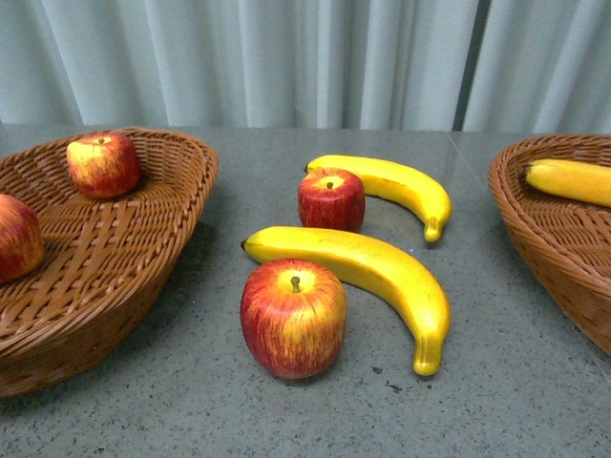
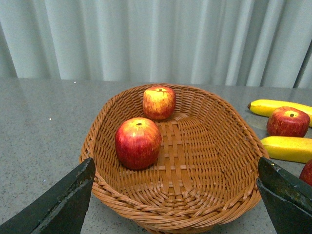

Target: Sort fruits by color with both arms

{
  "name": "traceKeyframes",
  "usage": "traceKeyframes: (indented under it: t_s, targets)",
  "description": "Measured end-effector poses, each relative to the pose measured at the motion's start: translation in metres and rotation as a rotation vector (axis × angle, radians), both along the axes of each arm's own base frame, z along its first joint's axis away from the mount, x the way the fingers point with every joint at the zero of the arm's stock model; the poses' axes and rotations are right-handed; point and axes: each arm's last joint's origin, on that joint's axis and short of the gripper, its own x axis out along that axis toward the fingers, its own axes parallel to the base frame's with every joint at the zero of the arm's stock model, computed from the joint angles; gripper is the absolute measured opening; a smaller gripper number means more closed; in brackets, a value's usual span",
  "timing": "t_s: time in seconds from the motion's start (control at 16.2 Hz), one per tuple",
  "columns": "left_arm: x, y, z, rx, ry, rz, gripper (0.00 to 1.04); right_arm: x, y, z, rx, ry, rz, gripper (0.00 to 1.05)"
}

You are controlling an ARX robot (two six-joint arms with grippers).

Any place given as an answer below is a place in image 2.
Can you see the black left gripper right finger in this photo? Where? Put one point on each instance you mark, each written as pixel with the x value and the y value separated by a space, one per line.
pixel 288 200

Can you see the brown wicker basket left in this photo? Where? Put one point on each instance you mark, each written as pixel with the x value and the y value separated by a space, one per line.
pixel 206 171

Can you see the grey white curtain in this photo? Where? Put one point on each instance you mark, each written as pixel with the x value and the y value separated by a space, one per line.
pixel 221 42

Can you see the red yellow apple far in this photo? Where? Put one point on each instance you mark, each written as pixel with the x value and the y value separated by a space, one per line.
pixel 159 102

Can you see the yellow banana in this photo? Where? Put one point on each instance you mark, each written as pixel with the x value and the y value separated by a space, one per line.
pixel 265 107
pixel 294 149

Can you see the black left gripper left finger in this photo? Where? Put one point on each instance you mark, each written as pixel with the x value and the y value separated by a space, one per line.
pixel 61 209

